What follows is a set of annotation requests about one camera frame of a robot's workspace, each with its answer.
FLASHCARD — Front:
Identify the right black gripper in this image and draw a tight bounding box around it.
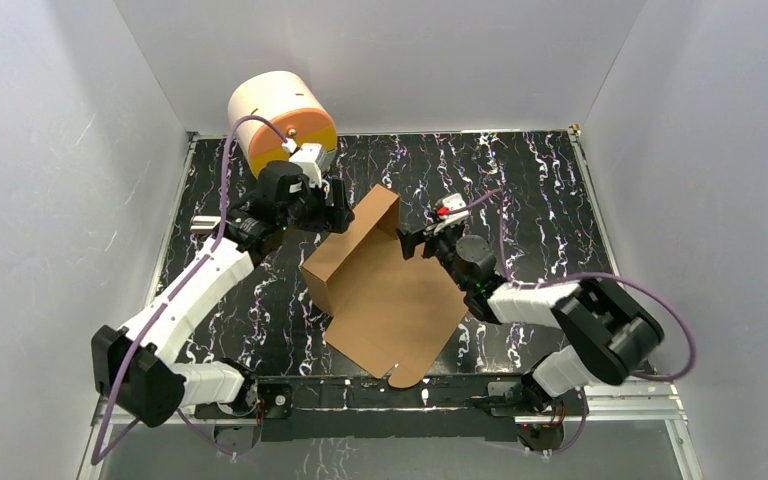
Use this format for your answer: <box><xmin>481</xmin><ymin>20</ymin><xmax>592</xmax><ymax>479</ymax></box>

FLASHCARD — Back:
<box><xmin>396</xmin><ymin>219</ymin><xmax>472</xmax><ymax>292</ymax></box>

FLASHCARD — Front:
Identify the brown cardboard box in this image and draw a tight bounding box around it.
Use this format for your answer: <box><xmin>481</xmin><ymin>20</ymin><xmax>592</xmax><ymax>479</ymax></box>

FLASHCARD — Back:
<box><xmin>300</xmin><ymin>185</ymin><xmax>467</xmax><ymax>389</ymax></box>

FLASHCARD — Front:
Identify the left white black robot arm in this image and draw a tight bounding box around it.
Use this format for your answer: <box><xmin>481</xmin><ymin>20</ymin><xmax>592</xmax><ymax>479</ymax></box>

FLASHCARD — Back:
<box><xmin>91</xmin><ymin>161</ymin><xmax>354</xmax><ymax>427</ymax></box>

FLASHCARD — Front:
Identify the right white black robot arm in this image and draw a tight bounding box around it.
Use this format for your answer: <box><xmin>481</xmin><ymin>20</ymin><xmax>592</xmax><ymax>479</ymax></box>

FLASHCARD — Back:
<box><xmin>396</xmin><ymin>224</ymin><xmax>665</xmax><ymax>414</ymax></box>

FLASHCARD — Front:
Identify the small white rectangular block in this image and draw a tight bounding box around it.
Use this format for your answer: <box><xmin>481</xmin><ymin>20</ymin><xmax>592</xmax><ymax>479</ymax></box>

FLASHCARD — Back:
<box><xmin>190</xmin><ymin>215</ymin><xmax>221</xmax><ymax>235</ymax></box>

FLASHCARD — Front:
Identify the round white drawer cabinet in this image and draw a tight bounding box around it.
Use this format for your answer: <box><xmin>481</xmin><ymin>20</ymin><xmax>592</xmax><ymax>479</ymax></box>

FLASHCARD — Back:
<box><xmin>227</xmin><ymin>71</ymin><xmax>338</xmax><ymax>176</ymax></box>

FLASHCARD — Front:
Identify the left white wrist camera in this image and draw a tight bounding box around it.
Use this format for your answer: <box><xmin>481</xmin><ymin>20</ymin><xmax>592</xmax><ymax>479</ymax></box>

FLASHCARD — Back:
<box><xmin>281</xmin><ymin>138</ymin><xmax>328</xmax><ymax>188</ymax></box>

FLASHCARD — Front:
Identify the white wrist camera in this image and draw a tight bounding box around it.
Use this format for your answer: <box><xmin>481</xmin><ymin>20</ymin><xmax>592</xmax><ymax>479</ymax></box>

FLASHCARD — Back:
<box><xmin>432</xmin><ymin>193</ymin><xmax>469</xmax><ymax>234</ymax></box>
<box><xmin>281</xmin><ymin>138</ymin><xmax>328</xmax><ymax>188</ymax></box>

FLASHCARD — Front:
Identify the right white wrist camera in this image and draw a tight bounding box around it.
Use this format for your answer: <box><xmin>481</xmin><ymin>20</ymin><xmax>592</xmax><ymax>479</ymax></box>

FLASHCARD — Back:
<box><xmin>432</xmin><ymin>193</ymin><xmax>469</xmax><ymax>234</ymax></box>

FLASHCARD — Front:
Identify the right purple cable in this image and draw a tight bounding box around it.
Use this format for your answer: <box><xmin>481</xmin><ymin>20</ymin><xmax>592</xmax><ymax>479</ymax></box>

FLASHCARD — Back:
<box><xmin>446</xmin><ymin>188</ymin><xmax>698</xmax><ymax>458</ymax></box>

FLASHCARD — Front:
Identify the purple cable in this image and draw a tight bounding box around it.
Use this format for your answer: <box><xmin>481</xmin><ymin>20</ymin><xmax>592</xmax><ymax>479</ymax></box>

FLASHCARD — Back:
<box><xmin>446</xmin><ymin>188</ymin><xmax>698</xmax><ymax>458</ymax></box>
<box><xmin>89</xmin><ymin>115</ymin><xmax>293</xmax><ymax>466</ymax></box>

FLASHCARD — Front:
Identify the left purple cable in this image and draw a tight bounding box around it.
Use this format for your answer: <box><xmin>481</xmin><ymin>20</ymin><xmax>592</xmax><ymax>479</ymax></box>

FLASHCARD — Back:
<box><xmin>89</xmin><ymin>115</ymin><xmax>293</xmax><ymax>466</ymax></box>

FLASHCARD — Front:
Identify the aluminium front rail frame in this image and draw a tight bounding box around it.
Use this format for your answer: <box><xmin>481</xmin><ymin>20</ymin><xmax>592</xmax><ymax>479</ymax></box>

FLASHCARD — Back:
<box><xmin>78</xmin><ymin>375</ymin><xmax>702</xmax><ymax>479</ymax></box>

